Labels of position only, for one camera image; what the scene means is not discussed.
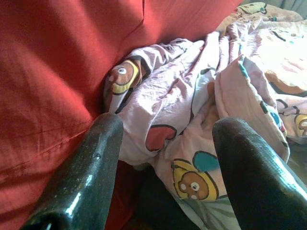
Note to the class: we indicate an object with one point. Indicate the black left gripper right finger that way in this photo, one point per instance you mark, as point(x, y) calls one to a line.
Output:
point(259, 187)

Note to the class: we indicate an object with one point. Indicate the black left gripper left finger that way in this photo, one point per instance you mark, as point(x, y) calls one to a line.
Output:
point(81, 182)

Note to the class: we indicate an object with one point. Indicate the pink cartoon print blanket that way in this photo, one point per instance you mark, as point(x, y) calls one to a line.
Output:
point(180, 95)

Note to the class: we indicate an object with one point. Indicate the large red pillow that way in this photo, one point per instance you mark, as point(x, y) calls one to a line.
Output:
point(60, 72)

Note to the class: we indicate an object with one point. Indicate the grey striped curtain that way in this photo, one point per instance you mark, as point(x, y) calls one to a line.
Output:
point(295, 4)

